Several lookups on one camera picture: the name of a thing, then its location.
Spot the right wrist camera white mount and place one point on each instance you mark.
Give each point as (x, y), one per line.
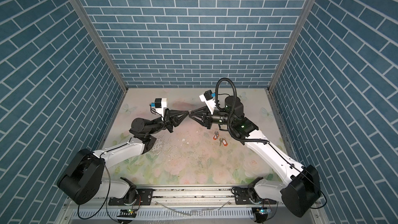
(208, 97)

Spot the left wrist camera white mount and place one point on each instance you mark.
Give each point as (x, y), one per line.
(158, 106)

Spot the aluminium corner post left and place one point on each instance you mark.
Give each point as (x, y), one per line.
(87, 23)

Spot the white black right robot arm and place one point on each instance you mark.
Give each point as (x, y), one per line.
(299, 188)

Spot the aluminium corner post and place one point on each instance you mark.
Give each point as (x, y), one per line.
(87, 23)
(292, 40)

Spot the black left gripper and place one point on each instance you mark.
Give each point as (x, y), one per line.
(171, 118)

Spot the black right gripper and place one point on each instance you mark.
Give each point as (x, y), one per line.
(208, 120)

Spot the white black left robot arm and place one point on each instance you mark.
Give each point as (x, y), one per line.
(84, 178)

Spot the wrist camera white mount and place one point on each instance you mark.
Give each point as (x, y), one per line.
(158, 106)
(208, 97)

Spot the key with red tag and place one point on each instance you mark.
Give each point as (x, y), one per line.
(216, 135)

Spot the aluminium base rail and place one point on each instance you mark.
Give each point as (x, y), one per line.
(205, 196)

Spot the white slotted cable duct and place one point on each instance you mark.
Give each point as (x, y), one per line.
(163, 213)

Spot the aluminium corner post right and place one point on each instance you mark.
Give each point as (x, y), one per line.
(292, 40)

